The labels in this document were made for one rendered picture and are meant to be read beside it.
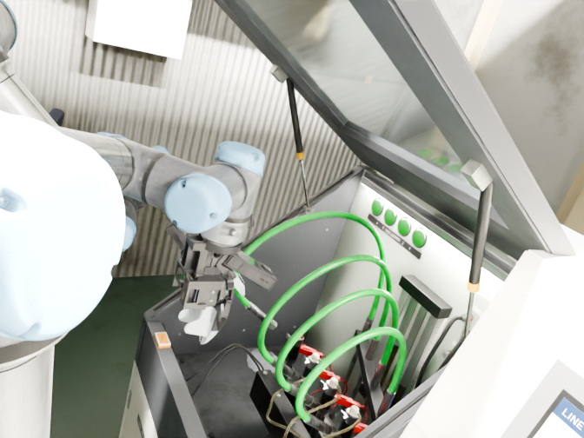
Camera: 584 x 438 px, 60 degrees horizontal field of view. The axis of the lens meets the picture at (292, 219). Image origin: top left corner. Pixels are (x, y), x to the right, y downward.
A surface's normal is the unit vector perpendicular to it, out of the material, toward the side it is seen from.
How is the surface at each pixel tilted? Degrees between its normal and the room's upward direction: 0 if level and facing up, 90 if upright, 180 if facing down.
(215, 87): 90
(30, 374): 91
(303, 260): 90
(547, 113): 90
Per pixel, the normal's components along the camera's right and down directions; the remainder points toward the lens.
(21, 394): 0.80, 0.44
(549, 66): -0.81, -0.01
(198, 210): -0.29, 0.28
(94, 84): 0.52, 0.44
